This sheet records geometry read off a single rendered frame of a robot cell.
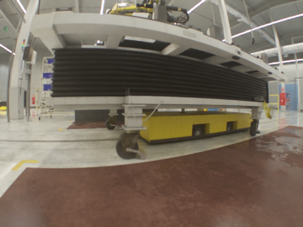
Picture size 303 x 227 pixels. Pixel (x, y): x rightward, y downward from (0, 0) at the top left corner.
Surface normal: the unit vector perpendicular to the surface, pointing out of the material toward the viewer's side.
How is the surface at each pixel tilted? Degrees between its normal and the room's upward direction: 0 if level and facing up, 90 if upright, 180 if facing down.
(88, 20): 90
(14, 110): 90
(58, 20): 90
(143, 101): 90
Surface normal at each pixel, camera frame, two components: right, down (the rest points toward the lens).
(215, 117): 0.36, 0.07
